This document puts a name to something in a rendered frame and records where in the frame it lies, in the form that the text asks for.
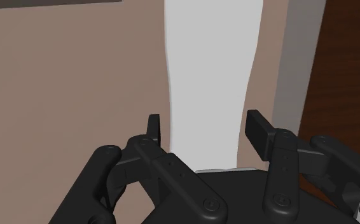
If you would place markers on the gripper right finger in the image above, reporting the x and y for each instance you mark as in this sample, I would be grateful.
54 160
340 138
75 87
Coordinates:
281 173

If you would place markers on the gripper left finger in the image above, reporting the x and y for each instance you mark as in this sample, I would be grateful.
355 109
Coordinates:
180 181

